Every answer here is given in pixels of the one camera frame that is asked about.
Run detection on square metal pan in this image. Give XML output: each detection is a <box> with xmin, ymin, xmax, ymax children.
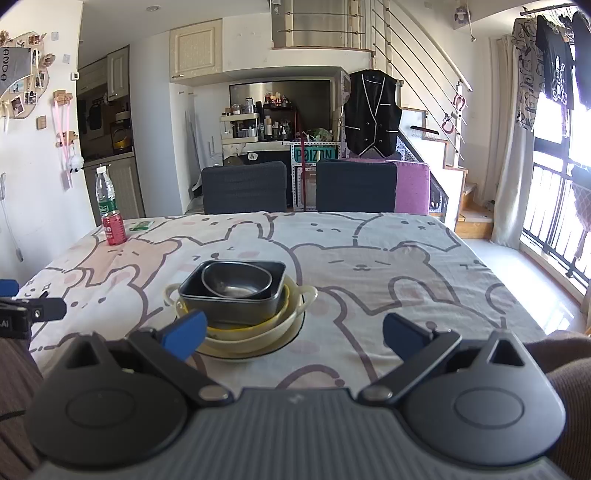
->
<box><xmin>178</xmin><ymin>260</ymin><xmax>288</xmax><ymax>326</ymax></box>

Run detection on white shelf rack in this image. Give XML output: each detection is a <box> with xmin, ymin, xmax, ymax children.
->
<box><xmin>219</xmin><ymin>113</ymin><xmax>259</xmax><ymax>168</ymax></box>

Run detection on wooden staircase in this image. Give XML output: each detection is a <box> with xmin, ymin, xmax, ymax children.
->
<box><xmin>397</xmin><ymin>106</ymin><xmax>496</xmax><ymax>241</ymax></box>

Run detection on dark blue fabric chair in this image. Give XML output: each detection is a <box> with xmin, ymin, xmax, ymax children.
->
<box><xmin>316</xmin><ymin>159</ymin><xmax>399</xmax><ymax>213</ymax></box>
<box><xmin>202</xmin><ymin>161</ymin><xmax>288</xmax><ymax>215</ymax></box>

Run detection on red drink can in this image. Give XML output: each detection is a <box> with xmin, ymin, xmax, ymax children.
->
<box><xmin>102</xmin><ymin>210</ymin><xmax>126</xmax><ymax>245</ymax></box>

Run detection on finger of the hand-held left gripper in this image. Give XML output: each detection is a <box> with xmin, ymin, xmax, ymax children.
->
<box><xmin>16</xmin><ymin>298</ymin><xmax>66</xmax><ymax>322</ymax></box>

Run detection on purple fabric cabinet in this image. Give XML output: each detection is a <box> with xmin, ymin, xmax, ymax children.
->
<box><xmin>346</xmin><ymin>158</ymin><xmax>431</xmax><ymax>216</ymax></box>

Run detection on clear water bottle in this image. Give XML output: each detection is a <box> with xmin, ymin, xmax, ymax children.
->
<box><xmin>95</xmin><ymin>167</ymin><xmax>116</xmax><ymax>217</ymax></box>

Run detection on cream wall cabinet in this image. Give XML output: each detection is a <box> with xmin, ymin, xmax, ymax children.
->
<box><xmin>168</xmin><ymin>25</ymin><xmax>223</xmax><ymax>82</ymax></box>

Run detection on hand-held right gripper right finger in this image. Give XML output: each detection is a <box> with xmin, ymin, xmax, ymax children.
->
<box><xmin>358</xmin><ymin>313</ymin><xmax>546</xmax><ymax>406</ymax></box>

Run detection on grey kitchen cabinet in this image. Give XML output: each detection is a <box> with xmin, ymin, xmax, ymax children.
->
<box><xmin>83</xmin><ymin>157</ymin><xmax>146</xmax><ymax>227</ymax></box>

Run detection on metal stair railing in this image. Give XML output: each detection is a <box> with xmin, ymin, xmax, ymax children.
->
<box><xmin>272</xmin><ymin>0</ymin><xmax>472</xmax><ymax>93</ymax></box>

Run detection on black white-trimmed vest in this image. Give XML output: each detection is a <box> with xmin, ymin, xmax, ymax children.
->
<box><xmin>344</xmin><ymin>69</ymin><xmax>403</xmax><ymax>158</ymax></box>

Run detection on black balcony railing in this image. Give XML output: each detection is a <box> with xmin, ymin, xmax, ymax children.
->
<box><xmin>519</xmin><ymin>161</ymin><xmax>591</xmax><ymax>305</ymax></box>

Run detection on beige curtain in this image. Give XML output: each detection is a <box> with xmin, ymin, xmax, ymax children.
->
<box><xmin>492</xmin><ymin>34</ymin><xmax>536</xmax><ymax>250</ymax></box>

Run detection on rectangular metal pan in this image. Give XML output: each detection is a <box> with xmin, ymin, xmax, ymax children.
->
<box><xmin>202</xmin><ymin>262</ymin><xmax>274</xmax><ymax>300</ymax></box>

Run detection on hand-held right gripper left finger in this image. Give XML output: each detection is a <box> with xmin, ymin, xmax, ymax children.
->
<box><xmin>44</xmin><ymin>310</ymin><xmax>234</xmax><ymax>407</ymax></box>

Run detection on wall photo collage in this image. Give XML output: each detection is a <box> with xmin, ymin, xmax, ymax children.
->
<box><xmin>0</xmin><ymin>30</ymin><xmax>52</xmax><ymax>121</ymax></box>

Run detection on cream bowl with handles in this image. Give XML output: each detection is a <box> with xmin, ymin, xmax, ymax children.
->
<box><xmin>163</xmin><ymin>274</ymin><xmax>319</xmax><ymax>352</ymax></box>

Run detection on teal storage box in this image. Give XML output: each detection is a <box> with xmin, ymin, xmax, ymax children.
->
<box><xmin>288</xmin><ymin>143</ymin><xmax>341</xmax><ymax>208</ymax></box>

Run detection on person's right leg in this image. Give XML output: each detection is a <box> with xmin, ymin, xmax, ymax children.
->
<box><xmin>526</xmin><ymin>330</ymin><xmax>591</xmax><ymax>480</ymax></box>

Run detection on patterned hanging garment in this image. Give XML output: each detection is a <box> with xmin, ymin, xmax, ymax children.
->
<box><xmin>512</xmin><ymin>18</ymin><xmax>539</xmax><ymax>133</ymax></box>

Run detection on bear-print tablecloth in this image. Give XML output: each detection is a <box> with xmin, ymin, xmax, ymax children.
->
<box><xmin>28</xmin><ymin>211</ymin><xmax>550</xmax><ymax>402</ymax></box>

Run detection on black printed t-shirt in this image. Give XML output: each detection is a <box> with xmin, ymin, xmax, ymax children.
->
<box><xmin>536</xmin><ymin>9</ymin><xmax>576</xmax><ymax>110</ymax></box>

